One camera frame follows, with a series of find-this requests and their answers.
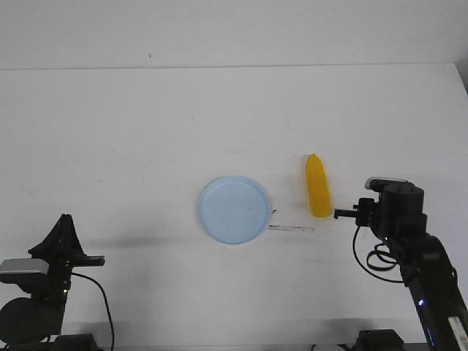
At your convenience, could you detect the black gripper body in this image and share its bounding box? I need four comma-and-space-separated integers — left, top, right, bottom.
48, 256, 105, 293
356, 197, 382, 227

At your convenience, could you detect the right black cable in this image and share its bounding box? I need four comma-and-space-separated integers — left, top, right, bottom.
352, 225, 407, 283

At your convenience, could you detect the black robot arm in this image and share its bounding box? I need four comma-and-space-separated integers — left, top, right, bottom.
333, 178, 467, 350
1, 214, 105, 350

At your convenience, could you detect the clear tape strip horizontal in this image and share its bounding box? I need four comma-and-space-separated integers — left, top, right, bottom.
268, 224, 314, 233

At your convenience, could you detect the light blue round plate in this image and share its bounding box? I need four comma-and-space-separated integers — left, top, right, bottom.
197, 175, 271, 245

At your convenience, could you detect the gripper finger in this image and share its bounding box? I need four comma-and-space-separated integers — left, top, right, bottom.
67, 214, 85, 257
333, 214, 358, 219
333, 205, 359, 215
28, 214, 69, 259

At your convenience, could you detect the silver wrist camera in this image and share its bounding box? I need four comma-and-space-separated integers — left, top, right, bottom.
1, 258, 49, 284
364, 177, 408, 192

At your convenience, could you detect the yellow corn cob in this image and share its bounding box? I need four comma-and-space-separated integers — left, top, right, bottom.
305, 154, 331, 218

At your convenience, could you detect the black cable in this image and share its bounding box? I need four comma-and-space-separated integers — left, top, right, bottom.
352, 225, 407, 283
70, 272, 115, 351

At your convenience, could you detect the left black cable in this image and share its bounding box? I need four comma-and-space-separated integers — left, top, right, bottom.
70, 272, 115, 351

